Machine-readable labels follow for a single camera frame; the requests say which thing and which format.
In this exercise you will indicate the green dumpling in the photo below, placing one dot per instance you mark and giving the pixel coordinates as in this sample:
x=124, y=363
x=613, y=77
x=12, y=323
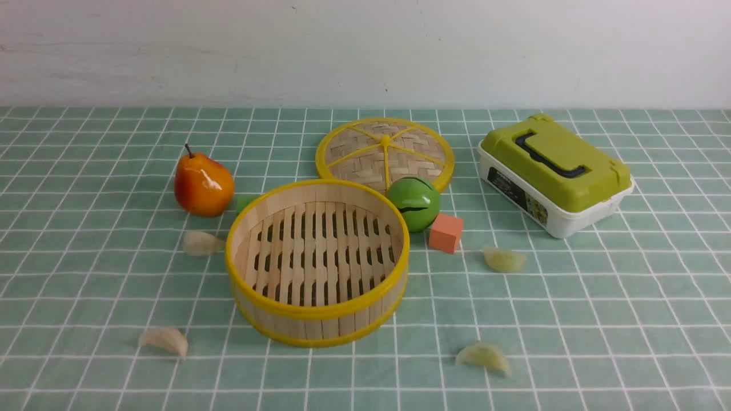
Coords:
x=487, y=355
x=504, y=260

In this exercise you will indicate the green checkered tablecloth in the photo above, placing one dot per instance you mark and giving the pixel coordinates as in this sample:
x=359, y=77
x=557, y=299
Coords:
x=631, y=313

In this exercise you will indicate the woven bamboo steamer lid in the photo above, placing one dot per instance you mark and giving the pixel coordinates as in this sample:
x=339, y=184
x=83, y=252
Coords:
x=377, y=152

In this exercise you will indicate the green toy ball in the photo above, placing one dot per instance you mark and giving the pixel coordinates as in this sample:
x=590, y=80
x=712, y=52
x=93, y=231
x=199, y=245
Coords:
x=417, y=200

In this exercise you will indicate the orange foam cube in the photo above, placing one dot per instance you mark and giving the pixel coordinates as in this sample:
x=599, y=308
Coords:
x=445, y=233

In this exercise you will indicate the bamboo steamer tray yellow rim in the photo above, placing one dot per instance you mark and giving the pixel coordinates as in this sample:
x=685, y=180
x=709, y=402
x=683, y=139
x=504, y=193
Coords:
x=319, y=262

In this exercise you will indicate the green lidded white lunch box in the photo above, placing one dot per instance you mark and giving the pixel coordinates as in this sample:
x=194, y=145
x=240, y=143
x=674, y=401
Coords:
x=561, y=181

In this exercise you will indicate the orange red toy pear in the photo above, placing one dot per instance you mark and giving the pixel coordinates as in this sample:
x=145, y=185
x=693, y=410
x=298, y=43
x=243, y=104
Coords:
x=202, y=186

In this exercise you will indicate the white dumpling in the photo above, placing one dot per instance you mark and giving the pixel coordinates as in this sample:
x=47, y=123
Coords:
x=200, y=243
x=168, y=338

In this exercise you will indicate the small green cube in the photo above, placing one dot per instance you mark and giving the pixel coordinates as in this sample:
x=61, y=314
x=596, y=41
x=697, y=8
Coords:
x=243, y=201

